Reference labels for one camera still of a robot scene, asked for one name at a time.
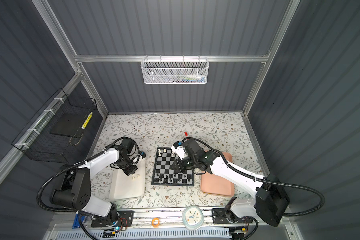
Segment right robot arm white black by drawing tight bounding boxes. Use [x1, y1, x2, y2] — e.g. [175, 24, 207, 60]
[171, 137, 325, 227]

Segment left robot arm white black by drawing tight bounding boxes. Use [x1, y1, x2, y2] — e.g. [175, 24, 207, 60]
[36, 137, 146, 226]

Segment white chess pieces on board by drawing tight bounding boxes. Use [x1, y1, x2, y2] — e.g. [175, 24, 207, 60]
[157, 148, 177, 158]

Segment black white chess board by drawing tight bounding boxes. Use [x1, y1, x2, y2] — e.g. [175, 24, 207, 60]
[151, 147, 195, 187]

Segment black chess pieces on board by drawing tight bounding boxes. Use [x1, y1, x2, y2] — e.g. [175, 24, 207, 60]
[152, 173, 194, 186]

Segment white plastic tray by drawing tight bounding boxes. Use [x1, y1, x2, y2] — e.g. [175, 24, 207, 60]
[109, 158, 146, 202]

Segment pink plastic tray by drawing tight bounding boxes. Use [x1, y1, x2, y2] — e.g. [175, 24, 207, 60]
[200, 151, 235, 198]

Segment mint green alarm clock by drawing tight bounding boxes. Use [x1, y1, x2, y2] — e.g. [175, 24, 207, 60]
[182, 206, 205, 231]

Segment blue clamp tool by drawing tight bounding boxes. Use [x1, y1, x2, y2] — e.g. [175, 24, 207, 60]
[72, 214, 82, 229]

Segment black wire basket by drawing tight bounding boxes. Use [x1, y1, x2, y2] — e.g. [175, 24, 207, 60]
[12, 91, 98, 164]

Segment white wire basket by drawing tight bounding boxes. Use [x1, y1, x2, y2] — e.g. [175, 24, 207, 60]
[141, 59, 210, 85]

